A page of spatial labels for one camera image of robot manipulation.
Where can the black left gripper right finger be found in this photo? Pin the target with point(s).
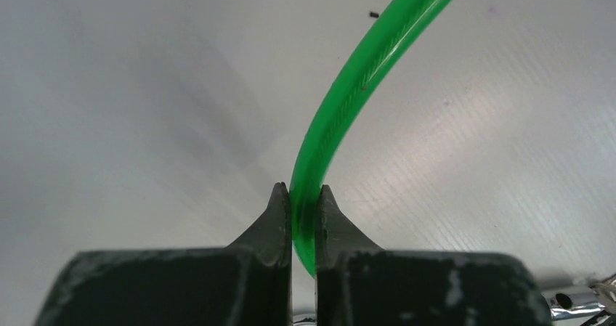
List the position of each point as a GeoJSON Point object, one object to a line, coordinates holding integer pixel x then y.
{"type": "Point", "coordinates": [360, 283]}

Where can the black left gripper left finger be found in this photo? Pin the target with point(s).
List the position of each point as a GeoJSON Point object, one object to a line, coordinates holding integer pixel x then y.
{"type": "Point", "coordinates": [247, 282]}

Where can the green cable lock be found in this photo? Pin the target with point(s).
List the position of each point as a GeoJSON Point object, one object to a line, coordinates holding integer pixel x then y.
{"type": "Point", "coordinates": [475, 126]}

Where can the green lock silver keys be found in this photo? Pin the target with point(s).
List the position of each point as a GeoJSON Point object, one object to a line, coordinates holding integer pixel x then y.
{"type": "Point", "coordinates": [603, 298]}

